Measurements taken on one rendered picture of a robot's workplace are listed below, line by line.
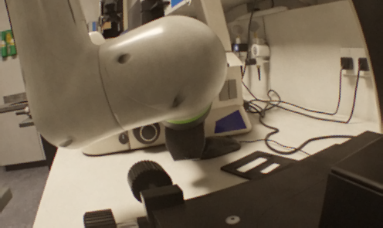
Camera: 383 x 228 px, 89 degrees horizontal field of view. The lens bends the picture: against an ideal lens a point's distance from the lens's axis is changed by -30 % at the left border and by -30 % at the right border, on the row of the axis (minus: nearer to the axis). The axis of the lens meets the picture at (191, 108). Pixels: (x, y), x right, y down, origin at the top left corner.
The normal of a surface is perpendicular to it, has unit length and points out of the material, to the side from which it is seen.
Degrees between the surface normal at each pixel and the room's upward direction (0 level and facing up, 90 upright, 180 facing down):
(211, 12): 90
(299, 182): 0
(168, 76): 99
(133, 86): 97
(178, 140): 65
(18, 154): 90
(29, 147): 90
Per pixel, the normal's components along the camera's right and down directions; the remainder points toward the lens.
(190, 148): -0.02, -0.25
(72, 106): 0.20, 0.18
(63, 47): 0.62, -0.04
